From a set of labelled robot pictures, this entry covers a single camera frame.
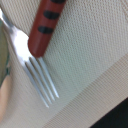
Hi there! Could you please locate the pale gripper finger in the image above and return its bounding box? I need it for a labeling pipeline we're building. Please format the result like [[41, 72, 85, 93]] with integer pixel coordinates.
[[0, 21, 14, 123]]

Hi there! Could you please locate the beige woven placemat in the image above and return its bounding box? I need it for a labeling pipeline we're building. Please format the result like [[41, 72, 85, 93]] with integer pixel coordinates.
[[0, 0, 128, 128]]

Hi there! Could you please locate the fork with wooden handle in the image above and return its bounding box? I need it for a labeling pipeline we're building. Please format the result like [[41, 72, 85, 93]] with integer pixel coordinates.
[[0, 8, 59, 107]]

